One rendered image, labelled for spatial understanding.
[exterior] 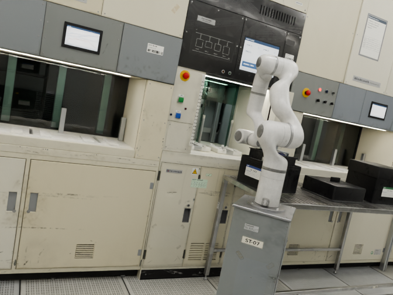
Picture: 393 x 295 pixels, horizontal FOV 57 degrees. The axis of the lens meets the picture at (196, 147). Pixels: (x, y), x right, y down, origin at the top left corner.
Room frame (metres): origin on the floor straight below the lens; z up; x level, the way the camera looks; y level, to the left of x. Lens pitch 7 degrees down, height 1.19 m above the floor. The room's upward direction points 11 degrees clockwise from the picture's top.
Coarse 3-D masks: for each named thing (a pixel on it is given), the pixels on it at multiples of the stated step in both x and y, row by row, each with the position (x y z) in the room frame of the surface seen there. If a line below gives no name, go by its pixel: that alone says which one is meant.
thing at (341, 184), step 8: (312, 176) 2.45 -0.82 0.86; (304, 184) 2.44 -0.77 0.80; (312, 184) 2.38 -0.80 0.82; (320, 184) 2.32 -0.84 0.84; (328, 184) 2.27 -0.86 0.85; (336, 184) 2.28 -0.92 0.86; (344, 184) 2.35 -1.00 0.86; (352, 184) 2.42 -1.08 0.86; (312, 192) 2.37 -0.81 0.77; (320, 192) 2.31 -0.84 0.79; (328, 192) 2.25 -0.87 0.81; (336, 192) 2.22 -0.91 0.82; (344, 192) 2.25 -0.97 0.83; (352, 192) 2.28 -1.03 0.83; (360, 192) 2.32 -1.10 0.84; (336, 200) 2.23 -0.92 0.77; (344, 200) 2.26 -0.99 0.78; (352, 200) 2.29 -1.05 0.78; (360, 200) 2.33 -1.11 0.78
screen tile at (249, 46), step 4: (248, 44) 2.45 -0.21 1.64; (252, 44) 2.46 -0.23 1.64; (248, 48) 2.45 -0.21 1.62; (252, 48) 2.47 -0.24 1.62; (256, 48) 2.48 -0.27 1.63; (260, 48) 2.50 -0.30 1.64; (244, 52) 2.44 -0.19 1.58; (256, 52) 2.48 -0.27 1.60; (244, 56) 2.45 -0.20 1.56; (248, 56) 2.46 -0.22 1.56; (252, 56) 2.47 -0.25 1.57; (256, 56) 2.49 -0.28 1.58; (252, 60) 2.48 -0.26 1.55; (256, 60) 2.49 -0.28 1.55
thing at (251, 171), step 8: (248, 160) 2.26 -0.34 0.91; (256, 160) 2.20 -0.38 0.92; (240, 168) 2.30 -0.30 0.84; (248, 168) 2.25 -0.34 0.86; (256, 168) 2.19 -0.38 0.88; (288, 168) 2.19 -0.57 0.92; (296, 168) 2.23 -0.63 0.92; (240, 176) 2.29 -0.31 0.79; (248, 176) 2.24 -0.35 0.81; (256, 176) 2.18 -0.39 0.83; (288, 176) 2.20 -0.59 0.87; (296, 176) 2.24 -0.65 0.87; (248, 184) 2.22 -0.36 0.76; (256, 184) 2.17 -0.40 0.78; (288, 184) 2.21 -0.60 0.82; (296, 184) 2.25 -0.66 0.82; (288, 192) 2.21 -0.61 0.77
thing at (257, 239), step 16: (240, 208) 1.68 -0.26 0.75; (256, 208) 1.69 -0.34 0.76; (288, 208) 1.81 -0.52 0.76; (240, 224) 1.68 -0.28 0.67; (256, 224) 1.65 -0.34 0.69; (272, 224) 1.63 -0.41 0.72; (288, 224) 1.61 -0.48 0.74; (240, 240) 1.67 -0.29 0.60; (256, 240) 1.65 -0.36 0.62; (272, 240) 1.63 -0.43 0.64; (224, 256) 1.69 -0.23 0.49; (240, 256) 1.67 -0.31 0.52; (256, 256) 1.64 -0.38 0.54; (272, 256) 1.62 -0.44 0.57; (224, 272) 1.69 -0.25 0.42; (240, 272) 1.66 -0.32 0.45; (256, 272) 1.64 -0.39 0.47; (272, 272) 1.62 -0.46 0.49; (224, 288) 1.68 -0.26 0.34; (240, 288) 1.66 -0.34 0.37; (256, 288) 1.63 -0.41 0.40; (272, 288) 1.61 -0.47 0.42
